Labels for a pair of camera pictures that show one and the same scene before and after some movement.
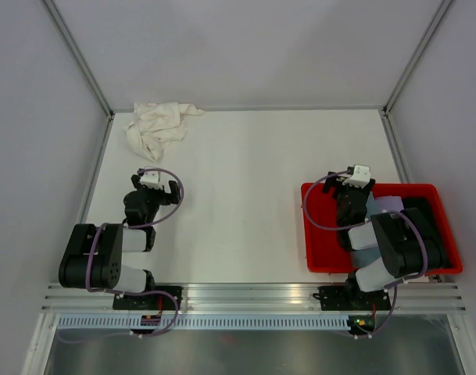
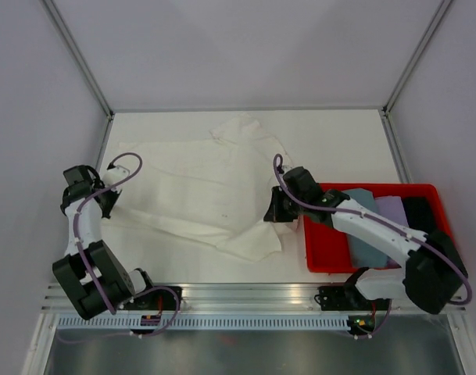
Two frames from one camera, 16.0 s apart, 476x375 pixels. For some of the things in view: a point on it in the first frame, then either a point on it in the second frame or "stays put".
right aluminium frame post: x=388 y=104 stays put
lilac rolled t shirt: x=390 y=203 stays put
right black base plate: x=343 y=298 stays put
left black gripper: x=161 y=192 -> x=114 y=196
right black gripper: x=366 y=190 -> x=275 y=212
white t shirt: x=157 y=124 -> x=211 y=189
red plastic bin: x=324 y=253 stays put
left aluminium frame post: x=77 y=57 stays put
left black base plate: x=150 y=301 stays put
